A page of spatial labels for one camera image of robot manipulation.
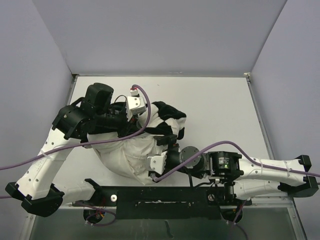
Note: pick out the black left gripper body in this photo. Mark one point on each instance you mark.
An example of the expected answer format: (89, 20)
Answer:
(118, 119)

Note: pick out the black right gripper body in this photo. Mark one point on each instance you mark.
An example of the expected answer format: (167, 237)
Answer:
(173, 161)

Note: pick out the white pillow insert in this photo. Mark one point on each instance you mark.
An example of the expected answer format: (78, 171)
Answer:
(127, 158)

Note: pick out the black white checkered pillowcase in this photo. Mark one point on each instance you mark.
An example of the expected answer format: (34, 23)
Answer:
(159, 120)

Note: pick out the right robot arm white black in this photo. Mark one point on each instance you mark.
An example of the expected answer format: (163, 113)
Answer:
(233, 176)

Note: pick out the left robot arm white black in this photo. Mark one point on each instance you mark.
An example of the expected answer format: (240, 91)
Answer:
(90, 120)

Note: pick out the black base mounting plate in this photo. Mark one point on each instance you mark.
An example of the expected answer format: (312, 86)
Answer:
(168, 203)

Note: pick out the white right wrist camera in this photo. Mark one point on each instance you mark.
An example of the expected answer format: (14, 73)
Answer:
(155, 164)

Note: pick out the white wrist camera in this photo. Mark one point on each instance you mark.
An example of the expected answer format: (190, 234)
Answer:
(135, 104)
(155, 164)

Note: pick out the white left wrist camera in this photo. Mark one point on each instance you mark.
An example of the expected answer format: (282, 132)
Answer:
(135, 104)

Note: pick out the aluminium frame rail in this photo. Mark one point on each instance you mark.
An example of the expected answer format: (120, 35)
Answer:
(292, 210)

